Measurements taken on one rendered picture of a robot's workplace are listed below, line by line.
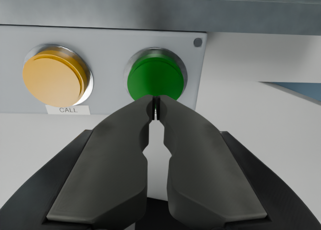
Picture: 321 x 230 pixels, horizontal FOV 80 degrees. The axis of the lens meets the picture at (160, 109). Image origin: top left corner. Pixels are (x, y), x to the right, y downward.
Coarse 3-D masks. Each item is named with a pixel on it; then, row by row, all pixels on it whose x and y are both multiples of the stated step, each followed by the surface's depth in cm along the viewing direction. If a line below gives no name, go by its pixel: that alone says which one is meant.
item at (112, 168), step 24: (144, 96) 11; (120, 120) 9; (144, 120) 9; (96, 144) 8; (120, 144) 8; (144, 144) 10; (96, 168) 7; (120, 168) 7; (144, 168) 7; (72, 192) 6; (96, 192) 6; (120, 192) 6; (144, 192) 6; (48, 216) 5; (72, 216) 5; (96, 216) 5; (120, 216) 6
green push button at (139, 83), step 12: (144, 60) 13; (156, 60) 13; (168, 60) 13; (132, 72) 13; (144, 72) 13; (156, 72) 13; (168, 72) 13; (180, 72) 13; (132, 84) 13; (144, 84) 13; (156, 84) 13; (168, 84) 13; (180, 84) 13; (132, 96) 14
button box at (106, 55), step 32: (0, 32) 12; (32, 32) 12; (64, 32) 12; (96, 32) 13; (128, 32) 13; (160, 32) 13; (192, 32) 13; (0, 64) 14; (96, 64) 14; (128, 64) 14; (192, 64) 14; (0, 96) 15; (32, 96) 15; (96, 96) 15; (128, 96) 15; (192, 96) 15
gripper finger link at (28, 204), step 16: (80, 144) 8; (64, 160) 7; (32, 176) 6; (48, 176) 6; (64, 176) 6; (16, 192) 6; (32, 192) 6; (48, 192) 6; (16, 208) 5; (32, 208) 5; (48, 208) 5; (0, 224) 5; (16, 224) 5; (32, 224) 5; (48, 224) 5; (64, 224) 5; (80, 224) 5
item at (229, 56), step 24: (216, 48) 23; (240, 48) 23; (264, 48) 24; (288, 48) 24; (312, 48) 24; (216, 72) 25; (240, 72) 25; (264, 72) 25; (288, 72) 25; (312, 72) 25
